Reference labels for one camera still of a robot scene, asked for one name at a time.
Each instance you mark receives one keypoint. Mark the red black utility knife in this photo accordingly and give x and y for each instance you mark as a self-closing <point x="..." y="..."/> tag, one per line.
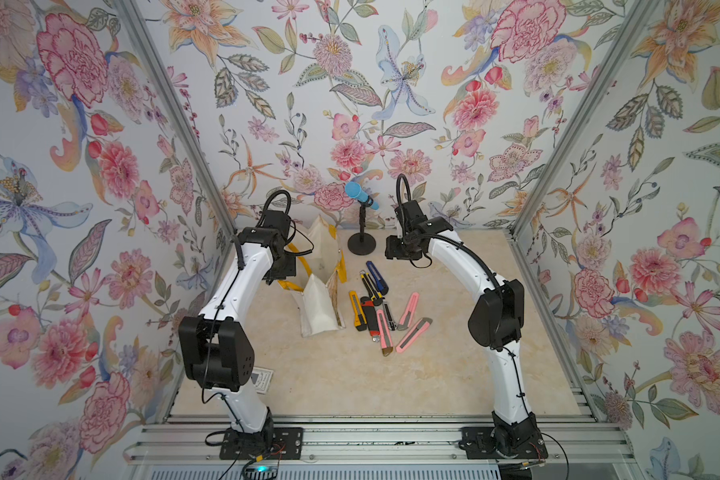
<point x="370" y="316"/>

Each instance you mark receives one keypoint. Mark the grey small utility knife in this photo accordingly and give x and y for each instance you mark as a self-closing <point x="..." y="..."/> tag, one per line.
<point x="390" y="320"/>

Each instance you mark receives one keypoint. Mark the white canvas pouch yellow handles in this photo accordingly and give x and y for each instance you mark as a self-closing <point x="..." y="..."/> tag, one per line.
<point x="318" y="276"/>

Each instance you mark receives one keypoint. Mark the blue utility knife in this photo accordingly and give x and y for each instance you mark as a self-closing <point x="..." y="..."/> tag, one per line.
<point x="378" y="280"/>

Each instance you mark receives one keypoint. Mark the blue microphone on black stand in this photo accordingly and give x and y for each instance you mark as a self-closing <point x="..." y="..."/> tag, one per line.
<point x="361" y="243"/>

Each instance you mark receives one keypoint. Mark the pink utility knife right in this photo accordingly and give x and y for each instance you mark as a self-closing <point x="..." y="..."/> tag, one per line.
<point x="413" y="334"/>

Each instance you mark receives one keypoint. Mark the aluminium front rail frame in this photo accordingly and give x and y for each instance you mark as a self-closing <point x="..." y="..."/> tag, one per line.
<point x="368" y="447"/>

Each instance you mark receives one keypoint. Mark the pink utility knife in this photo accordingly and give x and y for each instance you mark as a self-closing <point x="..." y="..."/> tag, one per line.
<point x="386" y="343"/>
<point x="413" y="334"/>
<point x="408" y="315"/>

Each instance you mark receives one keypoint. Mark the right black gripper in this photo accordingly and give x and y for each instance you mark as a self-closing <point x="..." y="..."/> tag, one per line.
<point x="391" y="249"/>

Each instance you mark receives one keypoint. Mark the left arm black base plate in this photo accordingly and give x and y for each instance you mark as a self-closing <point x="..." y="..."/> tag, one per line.
<point x="261" y="444"/>

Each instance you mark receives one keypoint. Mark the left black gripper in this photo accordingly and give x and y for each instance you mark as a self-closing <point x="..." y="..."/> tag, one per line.
<point x="291" y="268"/>

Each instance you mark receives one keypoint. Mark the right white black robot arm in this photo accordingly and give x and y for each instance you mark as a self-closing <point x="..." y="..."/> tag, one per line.
<point x="495" y="322"/>

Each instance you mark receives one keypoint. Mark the pink utility knife left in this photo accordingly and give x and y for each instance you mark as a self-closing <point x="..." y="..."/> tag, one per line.
<point x="386" y="343"/>

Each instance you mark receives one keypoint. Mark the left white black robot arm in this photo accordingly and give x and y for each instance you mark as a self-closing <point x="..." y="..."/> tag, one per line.
<point x="216" y="350"/>

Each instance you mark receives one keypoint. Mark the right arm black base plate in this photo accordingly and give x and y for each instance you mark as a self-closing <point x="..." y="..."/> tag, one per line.
<point x="520" y="442"/>

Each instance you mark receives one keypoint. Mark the pink utility knife middle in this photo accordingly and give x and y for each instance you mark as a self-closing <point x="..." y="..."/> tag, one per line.
<point x="408" y="315"/>

